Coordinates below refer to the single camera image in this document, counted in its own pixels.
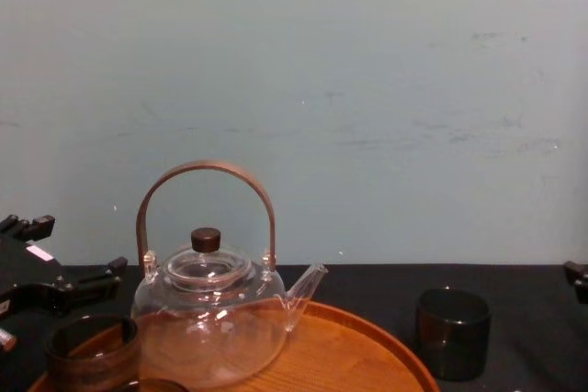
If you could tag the round wooden tray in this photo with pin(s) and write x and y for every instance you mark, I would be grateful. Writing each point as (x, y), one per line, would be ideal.
(349, 355)

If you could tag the black table cloth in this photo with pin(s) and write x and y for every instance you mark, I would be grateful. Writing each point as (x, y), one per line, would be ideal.
(528, 341)

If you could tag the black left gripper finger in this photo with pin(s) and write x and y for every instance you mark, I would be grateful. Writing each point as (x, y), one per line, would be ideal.
(94, 279)
(32, 227)

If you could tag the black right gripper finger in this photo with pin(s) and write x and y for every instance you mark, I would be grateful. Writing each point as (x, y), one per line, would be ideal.
(580, 279)

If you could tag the glass lid with wooden knob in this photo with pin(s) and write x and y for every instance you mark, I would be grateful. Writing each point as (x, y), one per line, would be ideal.
(206, 261)

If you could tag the dark glass cup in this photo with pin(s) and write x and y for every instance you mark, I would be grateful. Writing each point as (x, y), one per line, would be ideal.
(92, 355)
(452, 337)

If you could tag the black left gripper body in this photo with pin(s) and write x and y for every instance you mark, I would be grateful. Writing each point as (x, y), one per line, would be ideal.
(23, 268)

